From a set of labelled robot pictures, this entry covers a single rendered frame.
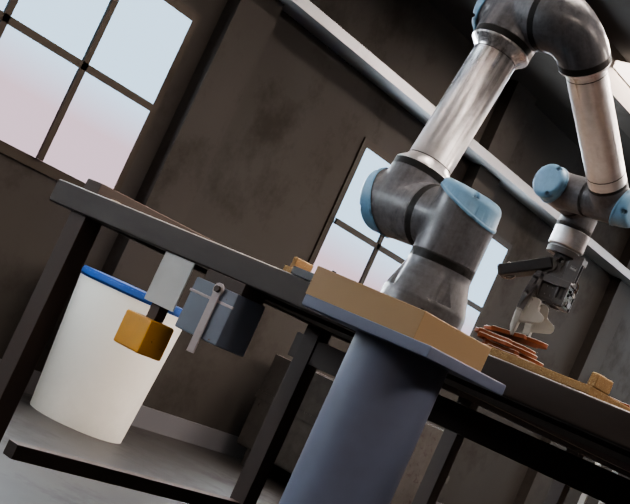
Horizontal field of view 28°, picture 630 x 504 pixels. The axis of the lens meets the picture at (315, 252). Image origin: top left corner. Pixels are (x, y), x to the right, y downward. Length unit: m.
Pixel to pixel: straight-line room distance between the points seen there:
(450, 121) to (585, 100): 0.25
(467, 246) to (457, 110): 0.28
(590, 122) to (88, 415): 3.93
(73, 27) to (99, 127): 0.52
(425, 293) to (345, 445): 0.28
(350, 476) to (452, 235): 0.43
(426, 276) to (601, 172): 0.49
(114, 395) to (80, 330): 0.34
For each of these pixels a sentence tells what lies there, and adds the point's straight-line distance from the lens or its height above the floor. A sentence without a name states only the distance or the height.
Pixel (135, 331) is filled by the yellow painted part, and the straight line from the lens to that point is 2.84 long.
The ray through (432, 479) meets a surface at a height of 0.53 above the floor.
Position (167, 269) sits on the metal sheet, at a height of 0.82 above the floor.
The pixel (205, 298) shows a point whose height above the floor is 0.79.
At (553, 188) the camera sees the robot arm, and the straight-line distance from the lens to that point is 2.51.
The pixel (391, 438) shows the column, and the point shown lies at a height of 0.71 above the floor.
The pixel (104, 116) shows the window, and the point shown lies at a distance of 6.20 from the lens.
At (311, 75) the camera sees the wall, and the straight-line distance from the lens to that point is 7.19.
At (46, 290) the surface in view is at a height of 0.65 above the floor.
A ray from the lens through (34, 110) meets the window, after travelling 5.95.
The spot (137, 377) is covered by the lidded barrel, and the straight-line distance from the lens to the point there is 5.92.
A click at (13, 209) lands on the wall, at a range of 6.04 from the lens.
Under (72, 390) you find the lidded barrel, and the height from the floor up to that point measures 0.16.
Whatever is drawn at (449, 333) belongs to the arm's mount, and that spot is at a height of 0.91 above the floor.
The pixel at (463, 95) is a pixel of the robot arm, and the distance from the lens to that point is 2.26.
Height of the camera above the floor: 0.79
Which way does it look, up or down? 4 degrees up
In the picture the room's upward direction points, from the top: 24 degrees clockwise
